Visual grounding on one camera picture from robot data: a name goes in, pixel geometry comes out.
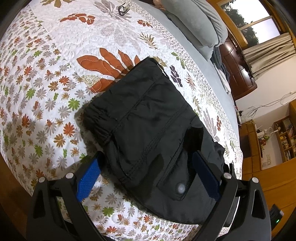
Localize black pants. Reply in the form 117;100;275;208
83;58;225;225

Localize wooden side cabinet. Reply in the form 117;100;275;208
239;123;295;237

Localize wooden bookshelf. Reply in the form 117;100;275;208
274;100;296;163

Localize dark wooden headboard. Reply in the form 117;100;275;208
219;36;257;100

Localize dark grey folded blanket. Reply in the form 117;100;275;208
210;47;231;95

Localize beige curtain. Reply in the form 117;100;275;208
242;33;295;80

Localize floral quilted bedspread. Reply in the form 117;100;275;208
0;0;244;241

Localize grey bed sheet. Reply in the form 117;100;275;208
136;1;239;136

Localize wooden framed window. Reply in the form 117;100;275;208
208;0;288;50

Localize grey pillow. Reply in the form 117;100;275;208
161;0;228;61

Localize black eyeglasses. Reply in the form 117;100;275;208
118;3;130;16

